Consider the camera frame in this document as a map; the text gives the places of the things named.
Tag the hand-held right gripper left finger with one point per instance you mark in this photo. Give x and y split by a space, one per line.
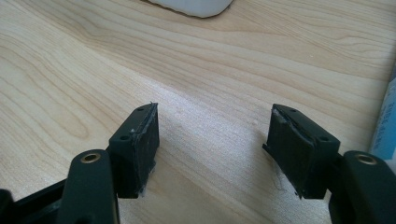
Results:
137 155

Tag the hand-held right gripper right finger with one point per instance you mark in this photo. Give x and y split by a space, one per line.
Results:
295 155

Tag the light blue printed packet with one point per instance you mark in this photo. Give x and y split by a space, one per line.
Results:
386 130

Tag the white rounded container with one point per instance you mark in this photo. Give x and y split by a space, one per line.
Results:
194 6

